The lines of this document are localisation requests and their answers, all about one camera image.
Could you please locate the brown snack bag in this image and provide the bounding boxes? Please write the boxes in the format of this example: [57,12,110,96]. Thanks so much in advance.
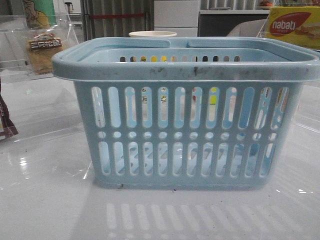
[0,96,19,142]

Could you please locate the green cartoon snack package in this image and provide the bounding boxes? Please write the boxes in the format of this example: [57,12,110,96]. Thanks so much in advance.
[22,0,57,29]

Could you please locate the clear acrylic left shelf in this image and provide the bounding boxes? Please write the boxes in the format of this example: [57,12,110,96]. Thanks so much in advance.
[0,11,78,141]

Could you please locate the light blue plastic basket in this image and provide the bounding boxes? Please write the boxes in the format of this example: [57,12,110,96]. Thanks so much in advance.
[52,37,320,189]

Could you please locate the white paper cup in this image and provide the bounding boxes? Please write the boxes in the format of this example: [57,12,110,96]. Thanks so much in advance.
[129,30,177,38]

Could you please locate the yellow nabati wafer box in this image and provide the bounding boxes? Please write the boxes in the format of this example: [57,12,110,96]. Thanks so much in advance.
[263,6,320,50]

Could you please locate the white drawer cabinet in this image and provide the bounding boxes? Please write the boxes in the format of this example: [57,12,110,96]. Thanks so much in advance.
[153,0,201,37]

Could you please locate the bread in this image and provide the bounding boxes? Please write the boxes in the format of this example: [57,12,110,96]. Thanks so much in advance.
[26,32,64,75]

